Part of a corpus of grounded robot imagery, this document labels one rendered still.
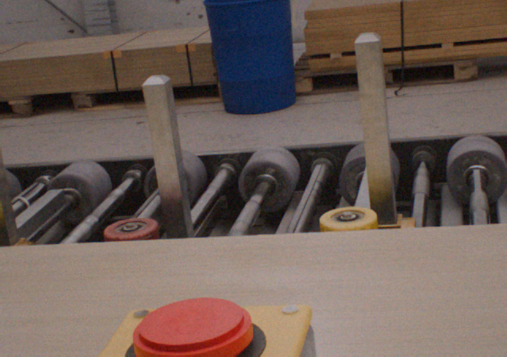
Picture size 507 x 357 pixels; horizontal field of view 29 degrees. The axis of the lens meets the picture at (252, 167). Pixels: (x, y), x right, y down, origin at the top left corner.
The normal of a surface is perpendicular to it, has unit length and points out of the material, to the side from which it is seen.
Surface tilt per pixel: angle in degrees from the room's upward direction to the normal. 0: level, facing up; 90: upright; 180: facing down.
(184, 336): 0
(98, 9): 90
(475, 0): 90
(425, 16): 90
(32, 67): 90
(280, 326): 0
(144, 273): 0
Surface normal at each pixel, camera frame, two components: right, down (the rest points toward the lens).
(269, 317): -0.12, -0.95
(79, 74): -0.22, 0.30
